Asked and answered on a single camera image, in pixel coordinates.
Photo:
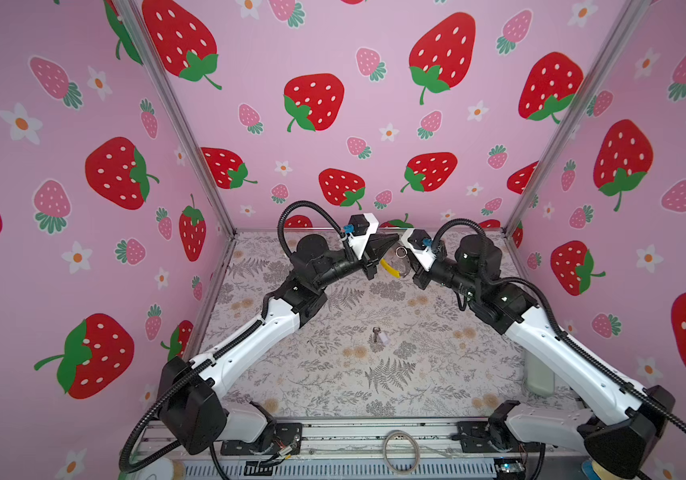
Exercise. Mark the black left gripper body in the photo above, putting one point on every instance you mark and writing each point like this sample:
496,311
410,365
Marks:
338,266

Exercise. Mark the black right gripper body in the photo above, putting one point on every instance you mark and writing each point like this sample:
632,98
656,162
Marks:
443,272

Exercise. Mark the metal keyring with yellow tag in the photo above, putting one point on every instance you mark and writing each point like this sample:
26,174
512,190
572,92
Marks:
396,262

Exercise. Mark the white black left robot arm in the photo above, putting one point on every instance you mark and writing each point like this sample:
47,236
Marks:
190,392

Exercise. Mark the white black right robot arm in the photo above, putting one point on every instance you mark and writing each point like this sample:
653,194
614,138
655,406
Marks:
621,422

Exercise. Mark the white plastic case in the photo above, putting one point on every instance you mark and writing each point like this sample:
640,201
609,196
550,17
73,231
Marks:
539,378

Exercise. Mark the aluminium corner post right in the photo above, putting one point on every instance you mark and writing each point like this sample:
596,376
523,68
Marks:
618,36

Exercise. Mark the aluminium corner post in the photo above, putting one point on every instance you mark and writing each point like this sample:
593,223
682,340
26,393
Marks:
140,36
618,36

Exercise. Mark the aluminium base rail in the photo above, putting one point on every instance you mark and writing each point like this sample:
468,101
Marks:
380,448

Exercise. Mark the aluminium corner post left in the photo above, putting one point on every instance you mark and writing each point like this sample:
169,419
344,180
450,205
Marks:
140,36

